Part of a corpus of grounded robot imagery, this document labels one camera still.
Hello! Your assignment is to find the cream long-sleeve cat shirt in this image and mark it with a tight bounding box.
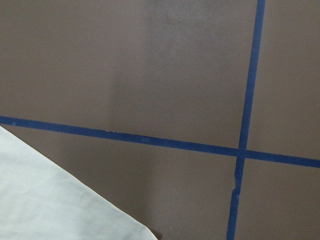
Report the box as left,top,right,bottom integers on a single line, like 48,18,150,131
0,128,155,240

